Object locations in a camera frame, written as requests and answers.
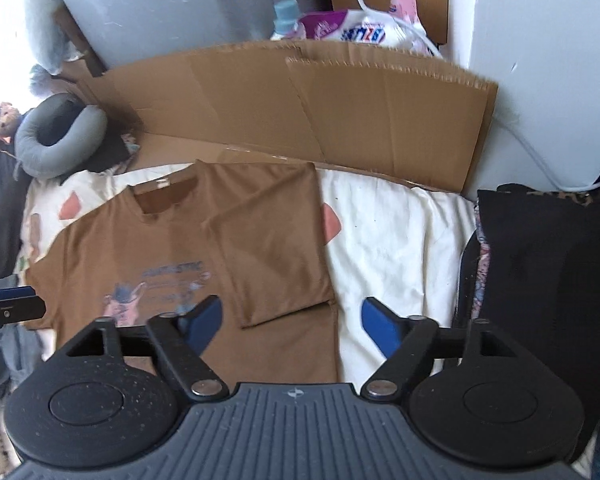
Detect grey upright panel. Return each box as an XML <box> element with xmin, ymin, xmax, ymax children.
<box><xmin>42</xmin><ymin>0</ymin><xmax>332</xmax><ymax>69</ymax></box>

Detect teddy bear toy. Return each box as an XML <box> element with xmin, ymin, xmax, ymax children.
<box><xmin>0</xmin><ymin>101</ymin><xmax>29</xmax><ymax>142</ymax></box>

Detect dark grey pillow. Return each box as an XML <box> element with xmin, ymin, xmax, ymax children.
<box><xmin>0</xmin><ymin>132</ymin><xmax>32</xmax><ymax>282</ymax></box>

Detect pink refill pouch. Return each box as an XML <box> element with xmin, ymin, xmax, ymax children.
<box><xmin>390</xmin><ymin>0</ymin><xmax>424</xmax><ymax>24</ymax></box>

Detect grey neck pillow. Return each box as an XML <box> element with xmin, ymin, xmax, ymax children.
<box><xmin>15</xmin><ymin>92</ymin><xmax>108</xmax><ymax>179</ymax></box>

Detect floral patterned cloth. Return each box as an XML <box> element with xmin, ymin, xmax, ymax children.
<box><xmin>470</xmin><ymin>240</ymin><xmax>492</xmax><ymax>322</ymax></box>

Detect brown t-shirt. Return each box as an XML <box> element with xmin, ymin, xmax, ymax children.
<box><xmin>25</xmin><ymin>160</ymin><xmax>342</xmax><ymax>385</ymax></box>

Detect black cloth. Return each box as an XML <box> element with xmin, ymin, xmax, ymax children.
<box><xmin>82</xmin><ymin>130</ymin><xmax>137</xmax><ymax>174</ymax></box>

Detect brown cardboard sheet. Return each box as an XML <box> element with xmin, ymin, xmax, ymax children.
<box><xmin>75</xmin><ymin>40</ymin><xmax>502</xmax><ymax>197</ymax></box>

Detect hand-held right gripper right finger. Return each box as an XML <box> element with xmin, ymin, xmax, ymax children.
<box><xmin>361</xmin><ymin>296</ymin><xmax>521</xmax><ymax>402</ymax></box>

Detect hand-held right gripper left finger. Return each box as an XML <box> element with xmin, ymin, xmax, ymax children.
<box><xmin>65</xmin><ymin>294</ymin><xmax>231</xmax><ymax>402</ymax></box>

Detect black folded clothes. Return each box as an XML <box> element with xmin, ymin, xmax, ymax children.
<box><xmin>457</xmin><ymin>185</ymin><xmax>600</xmax><ymax>462</ymax></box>

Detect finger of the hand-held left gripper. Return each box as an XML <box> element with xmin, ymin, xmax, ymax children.
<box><xmin>0</xmin><ymin>297</ymin><xmax>49</xmax><ymax>331</ymax></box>
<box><xmin>0</xmin><ymin>285</ymin><xmax>37</xmax><ymax>304</ymax></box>

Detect cream bear print blanket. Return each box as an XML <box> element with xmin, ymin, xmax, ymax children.
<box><xmin>15</xmin><ymin>160</ymin><xmax>482</xmax><ymax>387</ymax></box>

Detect detergent bottle with blue cap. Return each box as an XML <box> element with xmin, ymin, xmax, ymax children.
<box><xmin>271</xmin><ymin>0</ymin><xmax>309</xmax><ymax>42</ymax></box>

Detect purple white refill pouch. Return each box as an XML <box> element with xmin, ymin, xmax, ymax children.
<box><xmin>297</xmin><ymin>9</ymin><xmax>432</xmax><ymax>54</ymax></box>

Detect white cable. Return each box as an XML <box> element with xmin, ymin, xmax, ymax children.
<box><xmin>320</xmin><ymin>0</ymin><xmax>600</xmax><ymax>194</ymax></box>

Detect grey-blue garment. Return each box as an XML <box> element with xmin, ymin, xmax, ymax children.
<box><xmin>0</xmin><ymin>327</ymin><xmax>47</xmax><ymax>397</ymax></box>

